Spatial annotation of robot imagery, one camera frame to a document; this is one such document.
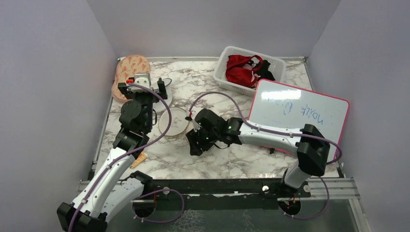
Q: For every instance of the pink framed whiteboard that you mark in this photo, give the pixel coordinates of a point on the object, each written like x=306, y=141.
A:
x=283, y=106

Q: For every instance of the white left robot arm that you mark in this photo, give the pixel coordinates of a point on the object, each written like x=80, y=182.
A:
x=99, y=202

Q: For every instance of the orange floral laundry bag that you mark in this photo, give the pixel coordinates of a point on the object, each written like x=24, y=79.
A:
x=126, y=68

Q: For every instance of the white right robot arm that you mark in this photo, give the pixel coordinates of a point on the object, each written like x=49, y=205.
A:
x=307, y=143

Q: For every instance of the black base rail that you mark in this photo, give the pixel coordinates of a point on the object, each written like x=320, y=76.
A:
x=211, y=194

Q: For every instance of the white plastic basket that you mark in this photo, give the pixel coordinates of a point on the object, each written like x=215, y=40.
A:
x=277, y=68

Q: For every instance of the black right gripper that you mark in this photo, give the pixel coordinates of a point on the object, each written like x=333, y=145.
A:
x=193, y=137

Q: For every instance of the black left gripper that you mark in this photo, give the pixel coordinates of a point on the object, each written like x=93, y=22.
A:
x=133, y=95

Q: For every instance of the orange small booklet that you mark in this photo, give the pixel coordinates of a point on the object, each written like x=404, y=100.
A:
x=138, y=160

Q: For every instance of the black garment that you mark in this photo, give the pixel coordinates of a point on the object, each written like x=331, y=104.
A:
x=263, y=72

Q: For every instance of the red bra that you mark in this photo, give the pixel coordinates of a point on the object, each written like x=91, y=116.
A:
x=240, y=72

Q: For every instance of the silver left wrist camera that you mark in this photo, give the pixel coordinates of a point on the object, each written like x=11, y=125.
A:
x=142, y=79

